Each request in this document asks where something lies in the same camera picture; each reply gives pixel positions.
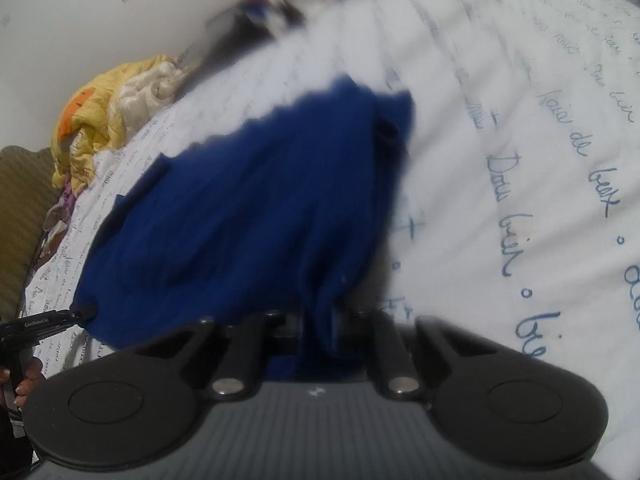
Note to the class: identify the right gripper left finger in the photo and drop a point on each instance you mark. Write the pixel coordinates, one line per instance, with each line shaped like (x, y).
(241, 369)

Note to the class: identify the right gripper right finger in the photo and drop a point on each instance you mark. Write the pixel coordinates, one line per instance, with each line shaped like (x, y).
(388, 359)

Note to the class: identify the blue knitted sweater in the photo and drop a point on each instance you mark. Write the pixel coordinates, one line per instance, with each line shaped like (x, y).
(286, 213)

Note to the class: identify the olive green headboard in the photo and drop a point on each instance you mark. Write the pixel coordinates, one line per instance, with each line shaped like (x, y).
(26, 196)

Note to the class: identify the white bedsheet with blue script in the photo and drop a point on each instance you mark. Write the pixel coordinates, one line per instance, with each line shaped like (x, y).
(518, 214)

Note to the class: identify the yellow orange quilt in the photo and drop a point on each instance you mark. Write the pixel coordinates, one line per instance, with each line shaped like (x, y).
(91, 122)

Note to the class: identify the cream white jacket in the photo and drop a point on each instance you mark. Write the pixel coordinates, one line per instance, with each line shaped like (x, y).
(151, 90)

